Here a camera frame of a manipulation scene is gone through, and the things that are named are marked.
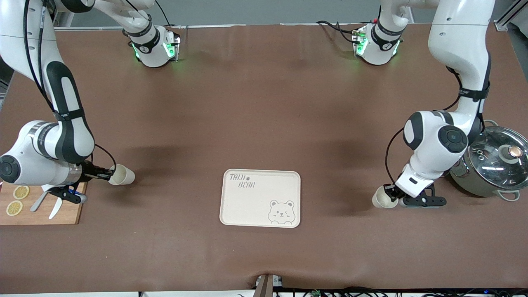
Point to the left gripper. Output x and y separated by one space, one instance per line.
390 190

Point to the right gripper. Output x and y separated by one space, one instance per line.
88 171

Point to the white IKEA cup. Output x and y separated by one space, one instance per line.
383 200
123 175

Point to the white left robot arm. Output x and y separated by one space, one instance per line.
458 41

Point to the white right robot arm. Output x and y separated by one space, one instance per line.
41 41

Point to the white plastic knife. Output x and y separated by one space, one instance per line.
55 210

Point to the grey plastic knife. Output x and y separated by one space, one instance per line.
37 204

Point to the bamboo cutting board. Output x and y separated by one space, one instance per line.
41 216

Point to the grey electric cooking pot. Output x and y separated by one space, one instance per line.
474 185

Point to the yellow lemon slice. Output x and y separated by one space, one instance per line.
21 192
14 208

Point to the glass pot lid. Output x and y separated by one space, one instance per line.
495 165

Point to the cream bear print tray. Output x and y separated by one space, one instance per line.
251 210

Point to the brown table cover mat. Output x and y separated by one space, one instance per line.
264 103

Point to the metal table edge bracket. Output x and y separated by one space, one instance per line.
266 286

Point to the aluminium frame profile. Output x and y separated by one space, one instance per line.
509 18

